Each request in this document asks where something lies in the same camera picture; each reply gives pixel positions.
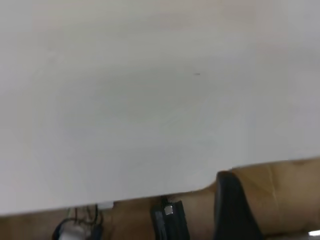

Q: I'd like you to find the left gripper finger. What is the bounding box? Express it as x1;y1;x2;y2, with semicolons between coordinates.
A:
214;170;265;240

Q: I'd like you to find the black table clamp bracket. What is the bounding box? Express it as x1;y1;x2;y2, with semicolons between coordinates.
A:
149;196;191;240

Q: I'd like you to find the tangled dark cable bundle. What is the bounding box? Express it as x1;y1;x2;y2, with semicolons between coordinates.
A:
51;203;105;240

